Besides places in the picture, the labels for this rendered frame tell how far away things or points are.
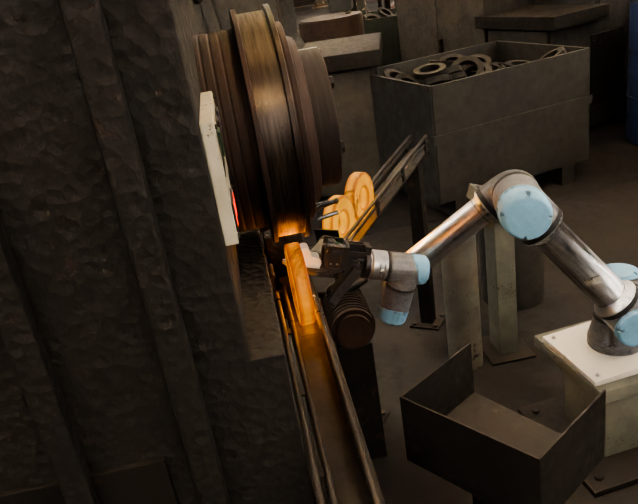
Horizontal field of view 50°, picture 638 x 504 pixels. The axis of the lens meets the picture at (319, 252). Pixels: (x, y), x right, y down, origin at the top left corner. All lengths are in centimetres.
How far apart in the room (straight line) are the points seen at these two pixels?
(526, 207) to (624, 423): 77
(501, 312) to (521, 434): 123
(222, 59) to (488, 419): 81
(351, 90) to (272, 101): 290
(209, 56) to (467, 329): 146
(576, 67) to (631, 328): 245
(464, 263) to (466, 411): 103
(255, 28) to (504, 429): 85
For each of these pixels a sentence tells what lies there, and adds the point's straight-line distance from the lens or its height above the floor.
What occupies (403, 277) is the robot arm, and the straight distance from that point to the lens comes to 170.
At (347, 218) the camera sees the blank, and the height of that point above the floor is 71.
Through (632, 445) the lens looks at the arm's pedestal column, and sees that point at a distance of 220.
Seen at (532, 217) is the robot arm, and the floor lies 81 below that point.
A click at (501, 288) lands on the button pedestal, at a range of 246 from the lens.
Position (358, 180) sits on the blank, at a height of 79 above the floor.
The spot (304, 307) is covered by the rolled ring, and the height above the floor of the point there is 74.
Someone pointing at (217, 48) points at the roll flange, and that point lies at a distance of 132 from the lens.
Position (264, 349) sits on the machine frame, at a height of 87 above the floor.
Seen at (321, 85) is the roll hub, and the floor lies 120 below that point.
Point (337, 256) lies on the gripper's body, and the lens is 165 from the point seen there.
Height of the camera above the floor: 143
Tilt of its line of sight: 23 degrees down
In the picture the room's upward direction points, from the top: 9 degrees counter-clockwise
